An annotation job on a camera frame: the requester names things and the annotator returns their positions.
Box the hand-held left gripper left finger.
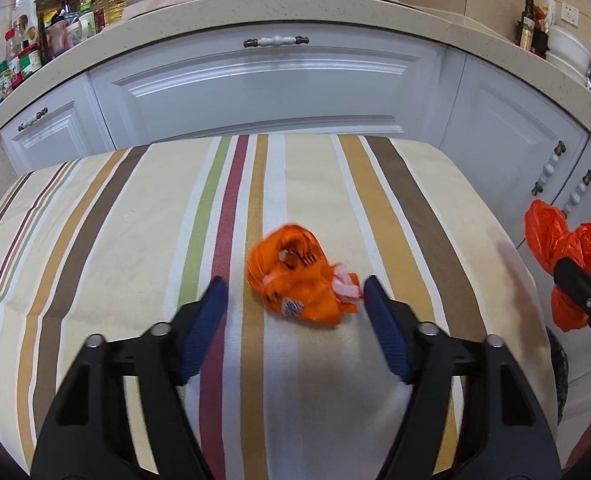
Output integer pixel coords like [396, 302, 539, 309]
[30, 276, 228, 480]

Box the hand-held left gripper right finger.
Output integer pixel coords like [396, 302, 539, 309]
[363, 275, 561, 480]

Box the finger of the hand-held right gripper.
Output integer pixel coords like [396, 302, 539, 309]
[553, 257, 591, 386]

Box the plain orange plastic bag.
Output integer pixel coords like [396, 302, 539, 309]
[524, 199, 591, 332]

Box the black trash bin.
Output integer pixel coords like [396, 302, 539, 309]
[545, 327, 571, 426]

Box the small printed orange plastic bag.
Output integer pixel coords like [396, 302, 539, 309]
[246, 224, 363, 326]

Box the striped tablecloth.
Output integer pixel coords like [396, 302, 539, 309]
[0, 132, 561, 476]

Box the white bowl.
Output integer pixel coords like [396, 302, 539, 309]
[548, 26, 591, 68]
[545, 51, 589, 86]

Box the white kitchen cabinet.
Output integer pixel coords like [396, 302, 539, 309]
[0, 35, 591, 411]

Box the dark sauce bottle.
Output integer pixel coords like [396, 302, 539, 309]
[516, 0, 536, 51]

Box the beige stone countertop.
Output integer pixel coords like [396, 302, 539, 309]
[0, 0, 591, 171]

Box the cluster of condiment jars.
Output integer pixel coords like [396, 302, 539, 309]
[2, 0, 106, 97]

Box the cooking oil bottle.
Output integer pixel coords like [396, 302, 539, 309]
[92, 0, 128, 26]

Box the white cabinet door handle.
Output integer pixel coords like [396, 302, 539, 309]
[531, 141, 566, 197]
[564, 170, 591, 216]

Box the small white drawer handle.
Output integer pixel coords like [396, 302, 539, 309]
[18, 107, 49, 132]

